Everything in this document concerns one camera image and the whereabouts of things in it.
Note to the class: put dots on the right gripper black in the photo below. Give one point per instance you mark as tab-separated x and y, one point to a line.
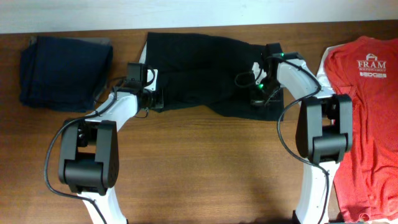
259	102

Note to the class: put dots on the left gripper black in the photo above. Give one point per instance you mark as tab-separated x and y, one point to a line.
156	101

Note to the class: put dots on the black t-shirt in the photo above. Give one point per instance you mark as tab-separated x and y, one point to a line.
199	69

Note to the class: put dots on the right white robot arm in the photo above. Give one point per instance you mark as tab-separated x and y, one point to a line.
324	131

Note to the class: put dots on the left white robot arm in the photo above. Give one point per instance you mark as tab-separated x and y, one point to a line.
89	152

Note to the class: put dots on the white t-shirt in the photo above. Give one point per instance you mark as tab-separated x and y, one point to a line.
327	75

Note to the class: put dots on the red printed t-shirt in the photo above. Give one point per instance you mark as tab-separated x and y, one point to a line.
366	182

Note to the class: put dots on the folded navy blue garment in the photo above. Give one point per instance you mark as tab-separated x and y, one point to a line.
61	74

